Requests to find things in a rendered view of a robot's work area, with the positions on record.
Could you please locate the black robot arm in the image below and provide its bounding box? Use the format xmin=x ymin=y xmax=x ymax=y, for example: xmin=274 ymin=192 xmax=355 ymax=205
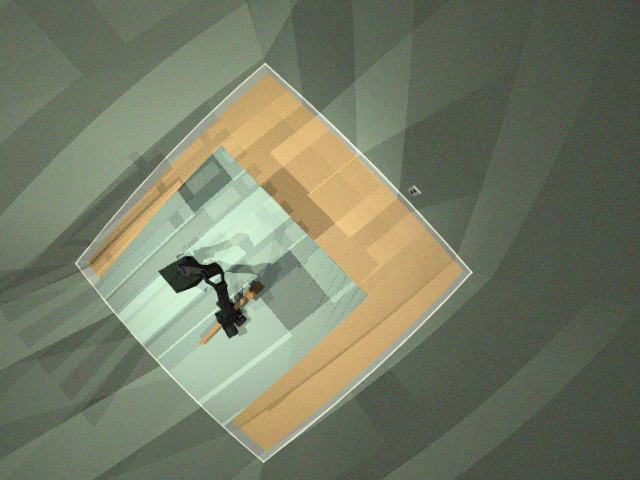
xmin=177 ymin=259 xmax=239 ymax=339

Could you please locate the brown wooden post with slot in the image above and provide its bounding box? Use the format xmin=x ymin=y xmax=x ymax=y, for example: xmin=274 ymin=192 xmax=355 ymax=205
xmin=243 ymin=281 xmax=264 ymax=300

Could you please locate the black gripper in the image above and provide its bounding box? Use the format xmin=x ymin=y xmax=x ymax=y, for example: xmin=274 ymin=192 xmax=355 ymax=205
xmin=216 ymin=300 xmax=247 ymax=327

